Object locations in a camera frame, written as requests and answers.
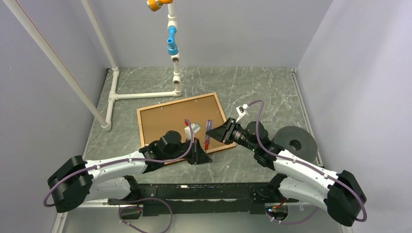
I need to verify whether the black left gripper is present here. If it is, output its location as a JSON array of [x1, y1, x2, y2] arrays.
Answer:
[[164, 137, 212, 165]]

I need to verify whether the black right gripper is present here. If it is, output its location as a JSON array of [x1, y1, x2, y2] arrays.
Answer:
[[206, 117, 258, 152]]

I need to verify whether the blue handled screwdriver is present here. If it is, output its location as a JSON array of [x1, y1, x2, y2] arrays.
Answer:
[[204, 120, 213, 151]]

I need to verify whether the wooden picture frame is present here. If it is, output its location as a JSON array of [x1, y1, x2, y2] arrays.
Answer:
[[137, 92, 236, 154]]

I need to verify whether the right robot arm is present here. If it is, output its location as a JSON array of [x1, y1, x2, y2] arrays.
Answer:
[[206, 118, 367, 227]]

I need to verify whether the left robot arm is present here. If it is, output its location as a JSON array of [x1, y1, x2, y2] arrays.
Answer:
[[43, 124, 213, 213]]

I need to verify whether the blue pipe elbow fitting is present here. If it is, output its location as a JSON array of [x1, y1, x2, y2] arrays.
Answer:
[[167, 26, 178, 56]]

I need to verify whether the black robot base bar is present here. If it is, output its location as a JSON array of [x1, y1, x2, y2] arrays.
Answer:
[[108, 182, 286, 216]]

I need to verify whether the dark grey round disc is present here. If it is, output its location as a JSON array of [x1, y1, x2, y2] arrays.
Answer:
[[272, 126, 318, 162]]

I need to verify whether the white pvc pipe structure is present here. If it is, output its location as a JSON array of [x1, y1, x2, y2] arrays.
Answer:
[[1, 0, 184, 132]]

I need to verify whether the orange pipe cap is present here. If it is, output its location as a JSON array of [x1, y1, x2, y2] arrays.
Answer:
[[146, 0, 173, 12]]

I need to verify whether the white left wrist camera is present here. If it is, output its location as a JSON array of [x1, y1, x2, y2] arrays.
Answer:
[[184, 119, 201, 135]]

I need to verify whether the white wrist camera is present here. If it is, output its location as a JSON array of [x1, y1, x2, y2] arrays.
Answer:
[[236, 104, 249, 116], [184, 119, 201, 135]]

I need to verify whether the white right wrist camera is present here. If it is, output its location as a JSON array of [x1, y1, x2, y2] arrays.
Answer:
[[236, 104, 249, 116]]

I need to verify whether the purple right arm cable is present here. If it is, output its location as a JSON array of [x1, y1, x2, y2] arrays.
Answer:
[[243, 100, 368, 225]]

